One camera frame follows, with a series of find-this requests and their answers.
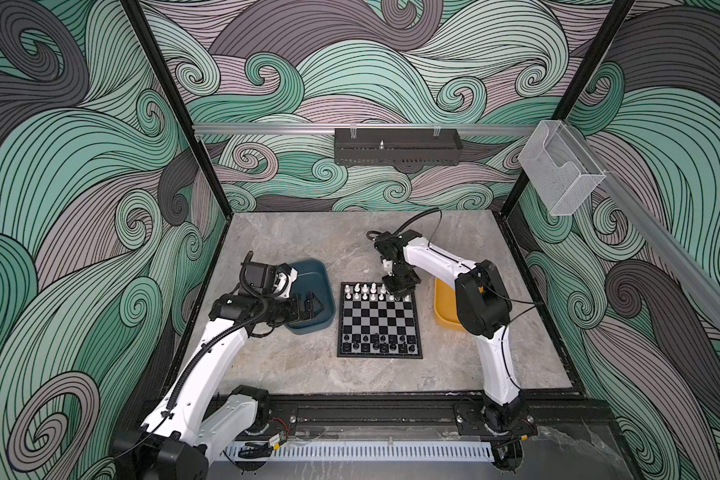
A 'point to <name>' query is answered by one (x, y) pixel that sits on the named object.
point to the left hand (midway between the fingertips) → (310, 307)
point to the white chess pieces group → (372, 292)
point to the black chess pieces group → (384, 344)
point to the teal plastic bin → (314, 276)
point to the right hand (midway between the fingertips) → (399, 294)
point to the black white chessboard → (373, 323)
